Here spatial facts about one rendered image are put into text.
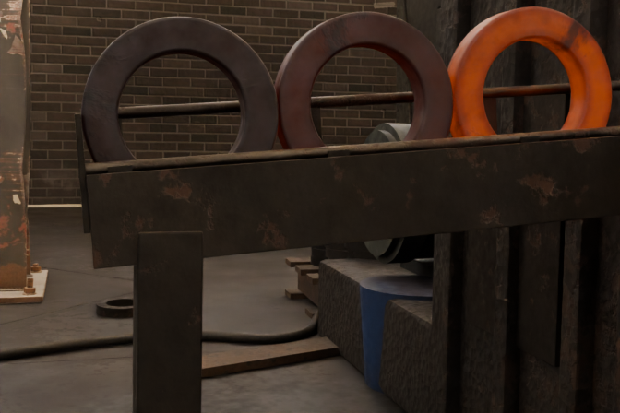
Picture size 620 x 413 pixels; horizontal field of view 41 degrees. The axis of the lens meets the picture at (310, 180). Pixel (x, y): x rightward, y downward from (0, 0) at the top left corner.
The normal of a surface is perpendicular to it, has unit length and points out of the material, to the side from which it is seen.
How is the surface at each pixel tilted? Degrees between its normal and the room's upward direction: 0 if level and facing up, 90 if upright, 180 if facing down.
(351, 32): 90
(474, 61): 90
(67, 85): 90
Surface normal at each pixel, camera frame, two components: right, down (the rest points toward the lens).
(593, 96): 0.25, 0.07
